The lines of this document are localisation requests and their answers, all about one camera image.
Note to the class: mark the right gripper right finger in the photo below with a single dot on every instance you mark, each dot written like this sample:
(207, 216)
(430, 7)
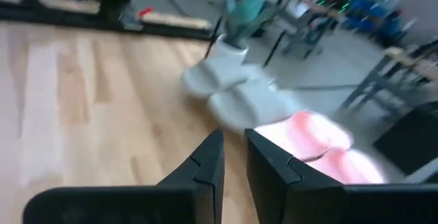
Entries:
(308, 200)

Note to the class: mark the black aluminium rig frame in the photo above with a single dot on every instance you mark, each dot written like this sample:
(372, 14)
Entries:
(51, 15)

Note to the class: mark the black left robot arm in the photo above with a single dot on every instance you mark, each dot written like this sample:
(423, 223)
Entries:
(113, 1)

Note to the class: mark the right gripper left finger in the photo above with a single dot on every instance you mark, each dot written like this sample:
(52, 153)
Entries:
(137, 205)

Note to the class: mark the blue background chairs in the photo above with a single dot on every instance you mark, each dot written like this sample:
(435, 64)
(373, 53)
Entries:
(380, 15)

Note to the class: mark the red background object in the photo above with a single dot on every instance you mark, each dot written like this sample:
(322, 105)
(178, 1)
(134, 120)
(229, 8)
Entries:
(145, 11)

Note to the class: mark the grey foam slide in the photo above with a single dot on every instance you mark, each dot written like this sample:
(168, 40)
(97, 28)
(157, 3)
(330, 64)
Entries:
(219, 76)
(253, 105)

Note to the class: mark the wooden background workbench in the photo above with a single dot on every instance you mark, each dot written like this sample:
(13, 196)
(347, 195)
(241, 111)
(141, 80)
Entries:
(301, 18)
(397, 80)

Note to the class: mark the green cloth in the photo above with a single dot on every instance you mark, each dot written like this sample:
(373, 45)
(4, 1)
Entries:
(246, 15)

